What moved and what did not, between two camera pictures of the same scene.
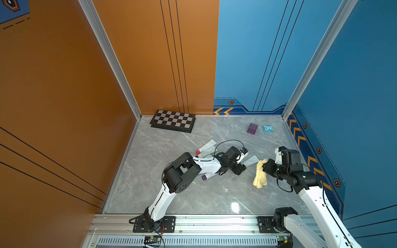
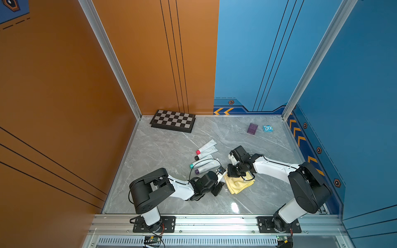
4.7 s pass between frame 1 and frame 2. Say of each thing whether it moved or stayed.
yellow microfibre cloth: moved
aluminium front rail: stayed
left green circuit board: stayed
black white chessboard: stayed
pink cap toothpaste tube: stayed
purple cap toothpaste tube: moved
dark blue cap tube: moved
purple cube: stayed
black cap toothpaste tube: stayed
